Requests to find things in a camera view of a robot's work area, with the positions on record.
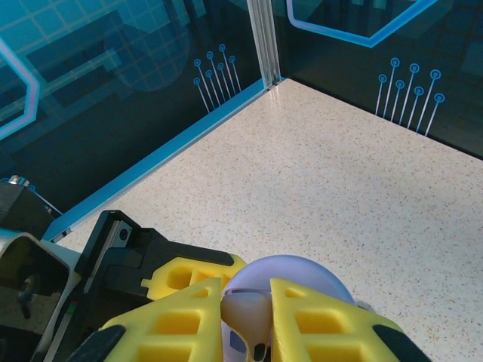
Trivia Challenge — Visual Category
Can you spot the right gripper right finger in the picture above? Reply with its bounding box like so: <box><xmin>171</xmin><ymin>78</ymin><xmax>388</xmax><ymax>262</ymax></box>
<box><xmin>269</xmin><ymin>278</ymin><xmax>435</xmax><ymax>362</ymax></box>

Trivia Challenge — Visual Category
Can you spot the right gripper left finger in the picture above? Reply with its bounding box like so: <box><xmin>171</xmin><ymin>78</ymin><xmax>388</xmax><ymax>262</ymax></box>
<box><xmin>67</xmin><ymin>277</ymin><xmax>223</xmax><ymax>362</ymax></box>

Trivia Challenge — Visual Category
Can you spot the purple earbud charging case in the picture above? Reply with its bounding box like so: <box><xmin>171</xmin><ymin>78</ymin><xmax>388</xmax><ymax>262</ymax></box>
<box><xmin>221</xmin><ymin>255</ymin><xmax>358</xmax><ymax>362</ymax></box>

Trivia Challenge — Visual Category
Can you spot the blue table edge strip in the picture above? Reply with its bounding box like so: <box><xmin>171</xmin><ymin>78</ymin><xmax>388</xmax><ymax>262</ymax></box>
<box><xmin>39</xmin><ymin>78</ymin><xmax>267</xmax><ymax>244</ymax></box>

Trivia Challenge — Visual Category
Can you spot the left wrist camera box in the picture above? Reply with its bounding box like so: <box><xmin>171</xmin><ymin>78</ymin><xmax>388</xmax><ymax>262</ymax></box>
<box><xmin>0</xmin><ymin>232</ymin><xmax>81</xmax><ymax>340</ymax></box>

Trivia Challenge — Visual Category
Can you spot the aluminium frame post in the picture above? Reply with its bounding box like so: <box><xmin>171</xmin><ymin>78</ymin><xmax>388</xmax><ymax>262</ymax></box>
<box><xmin>247</xmin><ymin>0</ymin><xmax>282</xmax><ymax>94</ymax></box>

